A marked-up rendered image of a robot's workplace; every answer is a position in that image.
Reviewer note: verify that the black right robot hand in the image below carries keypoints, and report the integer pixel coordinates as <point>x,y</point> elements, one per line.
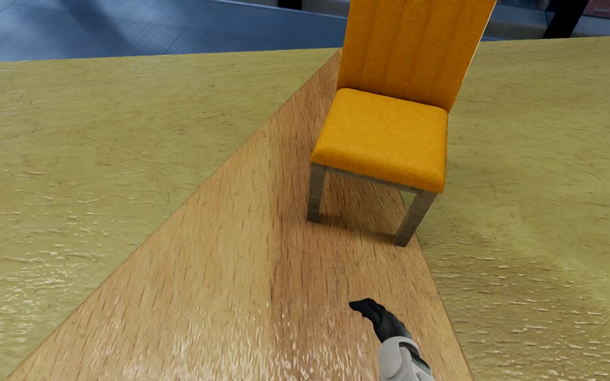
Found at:
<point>382,318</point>

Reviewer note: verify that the orange upholstered wooden chair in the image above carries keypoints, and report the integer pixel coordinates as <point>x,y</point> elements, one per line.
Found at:
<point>384,132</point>

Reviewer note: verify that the black post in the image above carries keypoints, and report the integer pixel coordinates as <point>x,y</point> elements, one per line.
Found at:
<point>566,17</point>

